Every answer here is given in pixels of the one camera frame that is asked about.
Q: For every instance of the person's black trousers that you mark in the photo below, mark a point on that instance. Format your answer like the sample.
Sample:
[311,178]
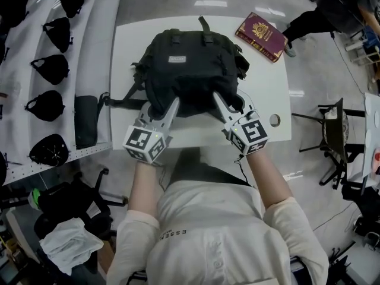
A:
[193,165]

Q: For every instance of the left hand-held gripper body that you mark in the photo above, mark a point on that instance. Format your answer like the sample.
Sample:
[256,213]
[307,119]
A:
[139,139]

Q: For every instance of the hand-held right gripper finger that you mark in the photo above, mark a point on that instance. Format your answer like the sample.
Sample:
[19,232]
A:
[227,110]
[248,104]

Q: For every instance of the black swivel chair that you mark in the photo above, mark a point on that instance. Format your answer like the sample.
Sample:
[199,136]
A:
[341,171]

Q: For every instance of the person's right forearm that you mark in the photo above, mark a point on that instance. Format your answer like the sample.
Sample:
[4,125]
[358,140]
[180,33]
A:
[267,180]

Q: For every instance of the white metal shelving rack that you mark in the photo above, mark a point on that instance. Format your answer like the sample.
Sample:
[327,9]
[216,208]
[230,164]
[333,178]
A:
[86,40]

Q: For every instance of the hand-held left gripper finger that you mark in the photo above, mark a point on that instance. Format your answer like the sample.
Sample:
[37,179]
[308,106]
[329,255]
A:
[171,114]
[145,113]

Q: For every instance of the person's cream shirt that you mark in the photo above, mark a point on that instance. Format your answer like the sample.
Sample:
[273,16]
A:
[219,233]

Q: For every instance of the black backpack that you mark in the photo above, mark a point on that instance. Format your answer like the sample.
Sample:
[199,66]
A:
[190,70]

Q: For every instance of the white table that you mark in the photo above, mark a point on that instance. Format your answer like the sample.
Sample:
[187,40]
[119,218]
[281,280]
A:
[267,93]

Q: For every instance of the dark red ornate book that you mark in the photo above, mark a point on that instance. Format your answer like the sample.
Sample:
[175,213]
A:
[262,34]

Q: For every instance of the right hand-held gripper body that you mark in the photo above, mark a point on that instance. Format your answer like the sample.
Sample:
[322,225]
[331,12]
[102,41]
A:
[252,135]

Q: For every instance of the black office chair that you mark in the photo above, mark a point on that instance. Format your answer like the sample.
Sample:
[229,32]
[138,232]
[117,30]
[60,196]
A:
[65,200]

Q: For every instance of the light grey garment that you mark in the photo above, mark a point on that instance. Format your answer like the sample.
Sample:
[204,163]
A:
[71,242]

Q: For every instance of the rows of black caps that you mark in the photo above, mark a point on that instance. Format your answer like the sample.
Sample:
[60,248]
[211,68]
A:
[56,34]

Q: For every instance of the white narrow desk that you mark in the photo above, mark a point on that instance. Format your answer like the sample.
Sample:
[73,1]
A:
[371,120]

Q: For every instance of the black chair with patterned cushion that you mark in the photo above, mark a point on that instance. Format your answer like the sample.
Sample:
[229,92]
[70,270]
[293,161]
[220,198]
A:
[335,129]

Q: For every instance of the green white plastic bag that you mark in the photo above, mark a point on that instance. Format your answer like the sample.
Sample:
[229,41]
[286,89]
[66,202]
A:
[35,197]

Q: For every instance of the person's left forearm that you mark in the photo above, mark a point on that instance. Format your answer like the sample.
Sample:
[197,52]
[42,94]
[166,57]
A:
[145,186]

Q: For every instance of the pink plate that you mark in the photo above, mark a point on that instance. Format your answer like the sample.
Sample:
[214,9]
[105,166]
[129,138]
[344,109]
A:
[376,162]

